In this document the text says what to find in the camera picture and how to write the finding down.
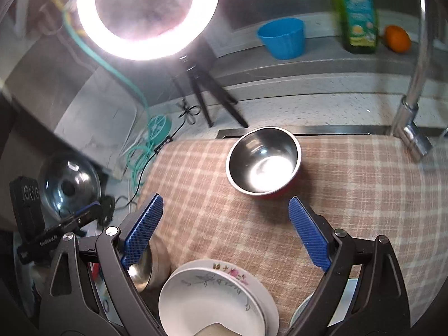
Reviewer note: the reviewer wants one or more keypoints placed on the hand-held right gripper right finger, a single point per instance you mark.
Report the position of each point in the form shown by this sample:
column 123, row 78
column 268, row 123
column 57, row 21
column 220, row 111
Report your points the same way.
column 309, row 231

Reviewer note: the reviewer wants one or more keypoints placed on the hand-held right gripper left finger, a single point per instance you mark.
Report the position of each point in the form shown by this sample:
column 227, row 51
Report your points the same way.
column 141, row 231

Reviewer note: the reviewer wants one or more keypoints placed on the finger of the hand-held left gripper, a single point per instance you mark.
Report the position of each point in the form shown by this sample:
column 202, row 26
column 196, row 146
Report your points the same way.
column 87, row 211

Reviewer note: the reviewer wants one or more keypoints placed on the plain steel bowl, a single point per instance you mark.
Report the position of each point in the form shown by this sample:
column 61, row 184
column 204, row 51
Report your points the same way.
column 154, row 266

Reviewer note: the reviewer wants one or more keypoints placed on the red steel bowl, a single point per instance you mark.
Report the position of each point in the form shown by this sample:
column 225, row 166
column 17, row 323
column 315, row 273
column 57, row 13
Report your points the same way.
column 262, row 161

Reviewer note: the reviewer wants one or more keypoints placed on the pink floral deep plate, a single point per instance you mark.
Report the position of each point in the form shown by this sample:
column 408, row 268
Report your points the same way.
column 236, row 274
column 275, row 316

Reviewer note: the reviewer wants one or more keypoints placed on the white leaf print plate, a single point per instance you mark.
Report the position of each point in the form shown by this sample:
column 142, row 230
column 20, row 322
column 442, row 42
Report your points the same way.
column 196, row 304

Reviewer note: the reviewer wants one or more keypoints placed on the steel pot lid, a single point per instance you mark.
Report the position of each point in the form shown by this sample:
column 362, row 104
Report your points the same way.
column 66, row 175

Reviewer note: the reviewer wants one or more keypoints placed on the pink plaid cloth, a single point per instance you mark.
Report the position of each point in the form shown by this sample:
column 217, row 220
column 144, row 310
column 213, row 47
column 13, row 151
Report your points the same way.
column 350, row 199

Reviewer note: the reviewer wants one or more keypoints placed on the round teal power strip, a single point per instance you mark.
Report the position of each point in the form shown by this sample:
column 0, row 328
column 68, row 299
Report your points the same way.
column 159, row 126

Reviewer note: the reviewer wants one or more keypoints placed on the chrome faucet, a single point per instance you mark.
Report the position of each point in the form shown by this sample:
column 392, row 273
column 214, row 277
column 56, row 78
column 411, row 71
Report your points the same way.
column 407, row 112

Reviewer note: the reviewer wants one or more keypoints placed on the black tripod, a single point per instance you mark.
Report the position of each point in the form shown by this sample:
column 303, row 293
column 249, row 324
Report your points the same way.
column 199, row 87

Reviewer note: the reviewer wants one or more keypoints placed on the blue ribbed plastic cup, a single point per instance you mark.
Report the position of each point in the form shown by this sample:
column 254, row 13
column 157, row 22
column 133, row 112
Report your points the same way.
column 280, row 40

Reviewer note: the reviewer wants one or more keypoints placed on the orange fruit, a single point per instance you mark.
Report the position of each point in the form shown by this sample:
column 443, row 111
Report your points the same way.
column 397, row 38

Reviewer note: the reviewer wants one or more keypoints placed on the green dish soap bottle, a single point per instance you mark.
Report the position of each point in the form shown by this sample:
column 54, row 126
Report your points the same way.
column 357, row 14

